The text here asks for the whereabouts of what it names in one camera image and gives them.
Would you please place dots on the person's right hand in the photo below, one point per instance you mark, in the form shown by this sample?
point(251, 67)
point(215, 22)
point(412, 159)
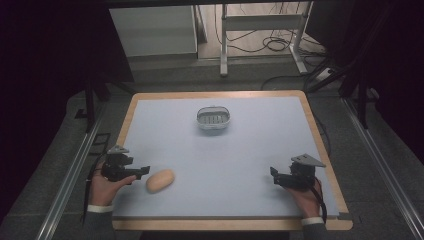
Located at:
point(306, 201)

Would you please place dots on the white cabinet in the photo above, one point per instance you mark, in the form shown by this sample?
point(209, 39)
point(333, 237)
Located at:
point(153, 31)

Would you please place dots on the white metal desk frame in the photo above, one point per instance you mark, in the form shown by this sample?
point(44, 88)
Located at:
point(263, 22)

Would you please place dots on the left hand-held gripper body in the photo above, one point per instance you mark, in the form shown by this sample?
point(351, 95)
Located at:
point(115, 166)

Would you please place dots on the small white slotted basket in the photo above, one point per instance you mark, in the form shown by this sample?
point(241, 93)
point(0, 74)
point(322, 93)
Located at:
point(213, 117)

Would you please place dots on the brown bread roll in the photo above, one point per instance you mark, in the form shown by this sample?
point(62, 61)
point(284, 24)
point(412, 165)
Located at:
point(160, 180)

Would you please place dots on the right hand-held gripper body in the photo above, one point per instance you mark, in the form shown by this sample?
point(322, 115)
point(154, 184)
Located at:
point(300, 173)

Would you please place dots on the aluminium rail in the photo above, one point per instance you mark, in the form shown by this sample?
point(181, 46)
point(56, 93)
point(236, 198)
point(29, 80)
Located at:
point(383, 168)
point(68, 181)

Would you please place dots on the light grey table mat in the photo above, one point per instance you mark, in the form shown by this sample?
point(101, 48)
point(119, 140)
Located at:
point(220, 160)

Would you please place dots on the white power strip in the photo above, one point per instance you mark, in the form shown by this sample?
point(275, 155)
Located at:
point(324, 74)

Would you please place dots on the black metal stand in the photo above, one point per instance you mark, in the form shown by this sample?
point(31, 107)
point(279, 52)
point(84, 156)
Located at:
point(96, 100)
point(361, 96)

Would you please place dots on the person's left hand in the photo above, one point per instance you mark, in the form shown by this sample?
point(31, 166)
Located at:
point(105, 190)

